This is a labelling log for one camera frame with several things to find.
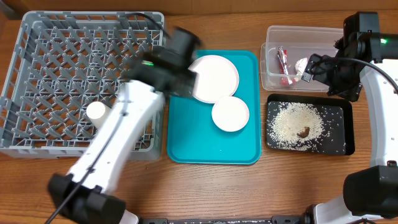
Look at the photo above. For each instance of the clear plastic storage bin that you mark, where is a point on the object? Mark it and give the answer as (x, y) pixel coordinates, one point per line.
(298, 42)

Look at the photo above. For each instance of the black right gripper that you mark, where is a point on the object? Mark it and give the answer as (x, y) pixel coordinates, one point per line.
(337, 82)

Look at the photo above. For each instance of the red foil snack wrapper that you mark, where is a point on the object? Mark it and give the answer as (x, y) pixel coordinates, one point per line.
(285, 80)

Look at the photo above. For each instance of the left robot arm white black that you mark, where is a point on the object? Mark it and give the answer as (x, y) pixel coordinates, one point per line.
(85, 194)

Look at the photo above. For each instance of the white napkin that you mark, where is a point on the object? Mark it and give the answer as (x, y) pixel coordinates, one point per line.
(300, 66)

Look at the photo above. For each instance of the white cup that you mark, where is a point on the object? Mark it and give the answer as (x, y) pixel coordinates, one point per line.
(97, 112)

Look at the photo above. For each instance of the brown food scrap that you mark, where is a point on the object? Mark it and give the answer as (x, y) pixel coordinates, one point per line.
(304, 132)

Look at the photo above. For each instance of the black waste tray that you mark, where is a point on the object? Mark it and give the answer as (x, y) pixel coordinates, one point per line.
(337, 111)

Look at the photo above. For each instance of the teal plastic tray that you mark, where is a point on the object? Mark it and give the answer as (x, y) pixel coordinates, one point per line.
(193, 137)

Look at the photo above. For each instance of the pile of rice grains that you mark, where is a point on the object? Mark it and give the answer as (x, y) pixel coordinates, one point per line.
(290, 119)

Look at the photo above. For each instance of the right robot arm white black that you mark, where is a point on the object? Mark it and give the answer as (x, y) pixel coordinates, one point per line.
(366, 60)

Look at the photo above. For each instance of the grey plastic dish rack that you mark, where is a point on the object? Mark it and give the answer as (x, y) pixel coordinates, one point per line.
(62, 62)

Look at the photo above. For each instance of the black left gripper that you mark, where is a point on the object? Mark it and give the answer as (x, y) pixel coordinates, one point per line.
(189, 91)

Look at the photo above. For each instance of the grey bowl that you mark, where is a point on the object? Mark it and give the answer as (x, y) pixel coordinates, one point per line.
(230, 114)

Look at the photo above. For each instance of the large white round plate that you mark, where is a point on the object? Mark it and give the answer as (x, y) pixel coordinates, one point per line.
(217, 77)

